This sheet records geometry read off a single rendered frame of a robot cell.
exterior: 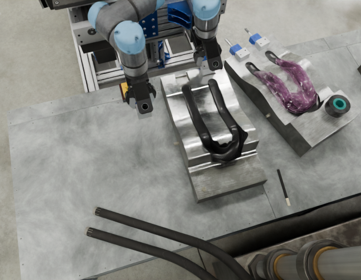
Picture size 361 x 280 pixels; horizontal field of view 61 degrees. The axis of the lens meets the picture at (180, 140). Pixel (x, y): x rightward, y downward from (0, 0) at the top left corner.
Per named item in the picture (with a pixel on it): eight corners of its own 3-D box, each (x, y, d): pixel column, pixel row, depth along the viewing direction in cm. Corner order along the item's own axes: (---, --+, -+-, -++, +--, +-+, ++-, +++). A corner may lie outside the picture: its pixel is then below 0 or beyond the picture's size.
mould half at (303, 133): (222, 67, 135) (226, 50, 125) (268, 41, 141) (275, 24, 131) (300, 158, 120) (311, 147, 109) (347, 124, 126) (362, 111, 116)
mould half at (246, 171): (160, 89, 130) (159, 70, 118) (219, 75, 134) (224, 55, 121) (196, 203, 112) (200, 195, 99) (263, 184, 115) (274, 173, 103)
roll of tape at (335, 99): (327, 119, 114) (332, 114, 111) (321, 100, 117) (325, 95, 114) (349, 116, 115) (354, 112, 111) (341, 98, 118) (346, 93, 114)
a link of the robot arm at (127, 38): (129, 11, 80) (150, 31, 78) (134, 41, 90) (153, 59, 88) (104, 27, 78) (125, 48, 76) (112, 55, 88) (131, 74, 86)
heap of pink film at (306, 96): (248, 75, 127) (253, 63, 120) (281, 55, 131) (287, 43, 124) (290, 122, 119) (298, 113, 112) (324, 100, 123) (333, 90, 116)
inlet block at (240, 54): (220, 45, 136) (221, 36, 132) (229, 40, 138) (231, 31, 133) (238, 66, 132) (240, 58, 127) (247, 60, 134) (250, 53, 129)
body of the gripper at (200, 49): (211, 33, 113) (212, 13, 101) (219, 54, 111) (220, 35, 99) (191, 39, 113) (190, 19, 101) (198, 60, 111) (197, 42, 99)
